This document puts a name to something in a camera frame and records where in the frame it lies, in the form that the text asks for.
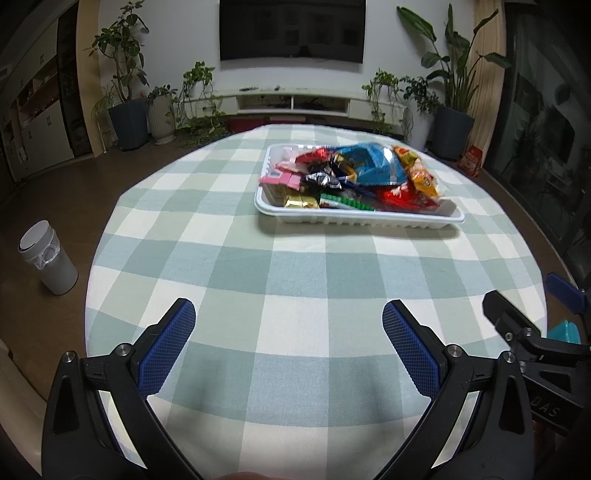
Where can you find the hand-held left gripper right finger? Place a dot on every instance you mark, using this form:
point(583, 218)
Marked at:
point(411, 346)

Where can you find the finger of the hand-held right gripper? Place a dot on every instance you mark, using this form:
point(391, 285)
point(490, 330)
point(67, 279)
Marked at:
point(517, 323)
point(563, 293)

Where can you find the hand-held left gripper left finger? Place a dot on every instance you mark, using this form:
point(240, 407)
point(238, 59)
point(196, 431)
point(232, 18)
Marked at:
point(168, 346)

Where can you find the white plastic tray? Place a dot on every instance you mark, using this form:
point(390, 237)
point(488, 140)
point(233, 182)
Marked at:
point(351, 219)

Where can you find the blue yellow cake packet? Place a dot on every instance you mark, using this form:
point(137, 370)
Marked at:
point(345, 171)

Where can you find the black grey snack packet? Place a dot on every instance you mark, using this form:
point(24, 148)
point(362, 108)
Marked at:
point(321, 179)

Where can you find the teal plastic stool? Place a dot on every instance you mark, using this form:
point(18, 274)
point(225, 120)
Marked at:
point(565, 332)

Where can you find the green white checkered tablecloth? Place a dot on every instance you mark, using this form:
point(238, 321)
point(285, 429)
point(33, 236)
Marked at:
point(277, 277)

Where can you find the white trash bin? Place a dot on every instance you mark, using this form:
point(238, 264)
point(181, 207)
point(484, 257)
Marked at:
point(51, 263)

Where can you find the red chocolate ball packet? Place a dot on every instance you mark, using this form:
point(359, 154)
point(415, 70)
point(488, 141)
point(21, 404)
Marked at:
point(406, 198)

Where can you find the sliding glass door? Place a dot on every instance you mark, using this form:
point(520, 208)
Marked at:
point(545, 138)

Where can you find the green white snack packet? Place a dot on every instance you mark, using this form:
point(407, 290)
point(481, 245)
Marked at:
point(346, 203)

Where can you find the red paper bag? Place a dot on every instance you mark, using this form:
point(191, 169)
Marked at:
point(472, 161)

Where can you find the orange yellow snack packet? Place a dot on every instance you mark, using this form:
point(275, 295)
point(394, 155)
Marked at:
point(420, 175)

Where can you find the gold snack packet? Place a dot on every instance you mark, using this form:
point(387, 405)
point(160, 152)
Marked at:
point(300, 201)

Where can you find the light blue chips bag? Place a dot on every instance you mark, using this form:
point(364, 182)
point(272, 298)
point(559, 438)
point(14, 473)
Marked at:
point(376, 164)

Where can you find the broad-leaf plant dark blue pot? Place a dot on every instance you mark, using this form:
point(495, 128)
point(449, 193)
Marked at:
point(452, 134)

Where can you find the pink snack packet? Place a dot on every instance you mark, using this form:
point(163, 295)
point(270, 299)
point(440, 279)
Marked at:
point(281, 179)

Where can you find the bushy plant tall white pot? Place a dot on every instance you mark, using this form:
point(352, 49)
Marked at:
point(421, 134)

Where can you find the white red snack packet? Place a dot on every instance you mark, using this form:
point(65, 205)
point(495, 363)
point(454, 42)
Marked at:
point(314, 156)

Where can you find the small plant ribbed white pot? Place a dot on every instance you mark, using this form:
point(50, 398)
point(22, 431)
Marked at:
point(161, 122)

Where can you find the leafy tree dark blue pot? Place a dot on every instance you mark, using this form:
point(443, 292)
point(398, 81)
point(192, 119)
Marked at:
point(129, 124)

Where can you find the white television cabinet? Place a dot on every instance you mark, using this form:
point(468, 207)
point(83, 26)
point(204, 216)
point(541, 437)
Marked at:
point(323, 106)

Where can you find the trailing pothos white pot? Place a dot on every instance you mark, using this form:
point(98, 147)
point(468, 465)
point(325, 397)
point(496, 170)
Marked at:
point(381, 87)
point(198, 83)

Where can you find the white wall cupboard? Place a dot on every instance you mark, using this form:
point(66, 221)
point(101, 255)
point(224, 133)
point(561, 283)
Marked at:
point(41, 115)

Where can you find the black wall television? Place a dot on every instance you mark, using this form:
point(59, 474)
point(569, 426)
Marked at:
point(291, 27)

